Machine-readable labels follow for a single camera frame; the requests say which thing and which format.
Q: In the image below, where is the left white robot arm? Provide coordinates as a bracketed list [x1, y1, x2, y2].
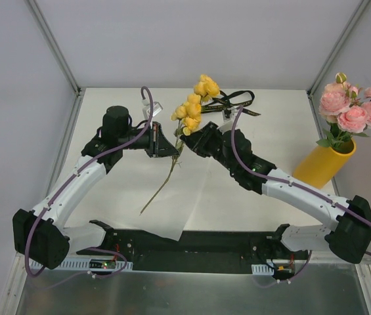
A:
[12, 106, 179, 269]

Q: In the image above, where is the left white cable duct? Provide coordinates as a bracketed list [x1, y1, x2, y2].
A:
[29, 255, 133, 272]

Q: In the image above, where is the yellow cylindrical vase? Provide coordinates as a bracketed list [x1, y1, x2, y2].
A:
[293, 138, 357, 189]

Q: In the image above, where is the black ribbon gold lettering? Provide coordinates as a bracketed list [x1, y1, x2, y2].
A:
[201, 90, 260, 118]

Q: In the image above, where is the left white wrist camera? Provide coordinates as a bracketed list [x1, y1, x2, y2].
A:
[142, 99, 163, 120]

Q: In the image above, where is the right white cable duct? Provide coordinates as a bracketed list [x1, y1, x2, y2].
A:
[251, 264, 275, 276]

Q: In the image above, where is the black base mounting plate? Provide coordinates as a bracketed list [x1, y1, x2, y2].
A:
[76, 229, 307, 272]

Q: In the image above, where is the aluminium frame post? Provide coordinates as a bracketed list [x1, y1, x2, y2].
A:
[24, 0, 81, 96]
[307, 0, 371, 98]

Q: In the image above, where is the yellow flower stem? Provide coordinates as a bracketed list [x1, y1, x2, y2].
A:
[140, 74, 221, 215]

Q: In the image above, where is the left aluminium frame post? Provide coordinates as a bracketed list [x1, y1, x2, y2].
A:
[24, 0, 81, 96]

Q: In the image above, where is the white cable duct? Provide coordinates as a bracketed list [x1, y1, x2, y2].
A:
[251, 264, 275, 276]
[29, 255, 133, 272]

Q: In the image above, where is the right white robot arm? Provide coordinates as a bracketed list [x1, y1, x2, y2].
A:
[181, 122, 371, 264]

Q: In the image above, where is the right aluminium frame post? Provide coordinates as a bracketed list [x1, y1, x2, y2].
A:
[307, 0, 371, 98]

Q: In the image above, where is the white wrapping paper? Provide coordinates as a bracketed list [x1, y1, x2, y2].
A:
[66, 148, 211, 240]

